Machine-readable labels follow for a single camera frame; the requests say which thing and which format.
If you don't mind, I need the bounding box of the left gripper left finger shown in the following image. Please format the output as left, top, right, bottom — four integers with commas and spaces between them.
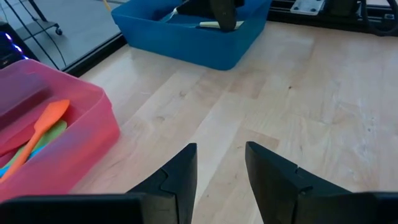
127, 142, 198, 224

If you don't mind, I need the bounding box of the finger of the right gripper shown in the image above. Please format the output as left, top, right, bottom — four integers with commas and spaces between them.
177, 0, 214, 17
208, 0, 238, 32

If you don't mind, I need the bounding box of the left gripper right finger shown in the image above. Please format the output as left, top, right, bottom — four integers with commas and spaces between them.
244, 141, 351, 224

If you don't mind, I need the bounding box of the cream-handled table knife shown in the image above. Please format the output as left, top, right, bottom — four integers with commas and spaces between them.
198, 21, 245, 31
160, 7, 180, 23

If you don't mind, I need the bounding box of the pink plastic bin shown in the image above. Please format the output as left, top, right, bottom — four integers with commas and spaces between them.
0, 58, 121, 203

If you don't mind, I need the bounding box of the green silicone spatula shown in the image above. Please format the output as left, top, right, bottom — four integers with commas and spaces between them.
6, 119, 68, 169

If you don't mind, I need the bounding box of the orange round-head spatula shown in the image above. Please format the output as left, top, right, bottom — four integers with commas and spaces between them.
0, 99, 71, 184

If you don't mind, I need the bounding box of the blue plastic bin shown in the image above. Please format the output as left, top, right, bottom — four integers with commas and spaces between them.
111, 0, 273, 72

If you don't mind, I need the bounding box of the silver mounting plate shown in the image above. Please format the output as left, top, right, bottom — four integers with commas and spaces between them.
290, 0, 326, 16

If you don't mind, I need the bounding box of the grey computer cart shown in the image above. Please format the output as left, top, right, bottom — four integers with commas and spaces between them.
2, 0, 63, 63

